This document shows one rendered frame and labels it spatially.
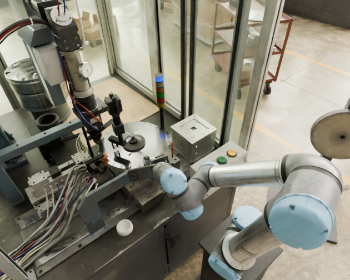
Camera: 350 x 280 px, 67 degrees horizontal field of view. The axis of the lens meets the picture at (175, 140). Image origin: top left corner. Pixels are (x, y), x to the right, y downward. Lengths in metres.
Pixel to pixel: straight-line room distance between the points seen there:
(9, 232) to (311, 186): 1.23
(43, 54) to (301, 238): 0.88
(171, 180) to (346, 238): 1.75
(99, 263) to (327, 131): 1.37
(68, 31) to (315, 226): 0.82
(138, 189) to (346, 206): 1.76
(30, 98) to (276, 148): 2.12
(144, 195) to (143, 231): 0.16
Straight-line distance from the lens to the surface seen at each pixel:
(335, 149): 1.82
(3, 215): 1.51
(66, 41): 0.92
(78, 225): 1.31
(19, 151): 1.33
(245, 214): 1.03
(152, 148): 1.26
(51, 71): 1.01
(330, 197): 0.65
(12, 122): 2.05
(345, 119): 1.71
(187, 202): 0.87
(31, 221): 1.41
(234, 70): 1.19
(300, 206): 0.59
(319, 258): 2.20
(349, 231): 2.41
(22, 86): 1.70
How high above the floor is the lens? 1.83
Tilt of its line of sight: 43 degrees down
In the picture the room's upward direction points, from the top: 2 degrees counter-clockwise
